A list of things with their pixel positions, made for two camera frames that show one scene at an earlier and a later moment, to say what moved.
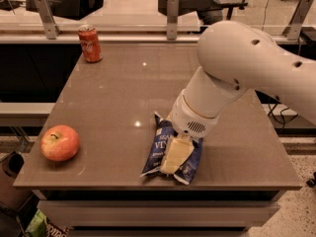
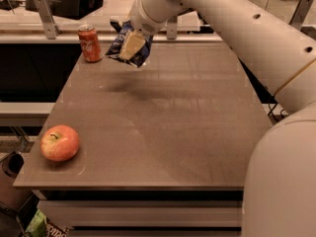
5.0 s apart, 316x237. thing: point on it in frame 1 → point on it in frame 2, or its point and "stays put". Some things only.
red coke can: [90, 42] stays put
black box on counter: [73, 1] stays put
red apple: [59, 142] stays put
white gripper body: [188, 119] → [143, 18]
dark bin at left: [13, 198] stays put
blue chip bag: [158, 151] → [115, 48]
